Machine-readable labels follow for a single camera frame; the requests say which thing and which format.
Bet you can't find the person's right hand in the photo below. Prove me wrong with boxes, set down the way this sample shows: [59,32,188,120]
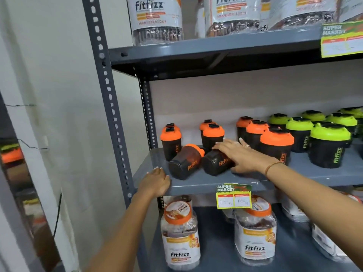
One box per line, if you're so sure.
[212,138,280,175]

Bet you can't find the person's left hand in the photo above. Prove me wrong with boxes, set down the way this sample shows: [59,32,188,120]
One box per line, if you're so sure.
[137,167,172,199]

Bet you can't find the black shaker bottle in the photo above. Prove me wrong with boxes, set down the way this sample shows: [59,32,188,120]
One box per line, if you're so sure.
[202,149,236,176]

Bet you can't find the person's right forearm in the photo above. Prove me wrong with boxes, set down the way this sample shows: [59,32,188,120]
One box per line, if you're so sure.
[265,162,363,269]

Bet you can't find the person's left forearm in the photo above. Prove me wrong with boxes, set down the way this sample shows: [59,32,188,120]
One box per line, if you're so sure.
[85,191,159,272]

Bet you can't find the group of orange-lidded shakers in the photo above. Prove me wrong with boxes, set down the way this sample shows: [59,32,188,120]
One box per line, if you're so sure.
[160,116,294,180]

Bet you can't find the green yellow price tag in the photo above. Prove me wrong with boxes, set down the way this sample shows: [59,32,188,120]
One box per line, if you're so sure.
[216,183,252,209]
[321,20,363,58]

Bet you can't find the group of green-lidded shakers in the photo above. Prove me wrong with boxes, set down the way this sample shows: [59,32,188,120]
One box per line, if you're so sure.
[268,107,363,169]

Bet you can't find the grey metal shelving rack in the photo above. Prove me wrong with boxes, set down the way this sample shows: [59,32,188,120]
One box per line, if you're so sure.
[82,0,363,272]

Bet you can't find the row of clear labelled jars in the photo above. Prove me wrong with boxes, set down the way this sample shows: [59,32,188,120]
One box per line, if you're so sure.
[126,0,363,46]

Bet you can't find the thin gold bracelet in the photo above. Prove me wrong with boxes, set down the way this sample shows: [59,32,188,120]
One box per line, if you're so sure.
[264,161,286,176]

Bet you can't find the black cable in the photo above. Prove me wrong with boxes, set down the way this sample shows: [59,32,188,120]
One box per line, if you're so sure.
[52,192,63,239]

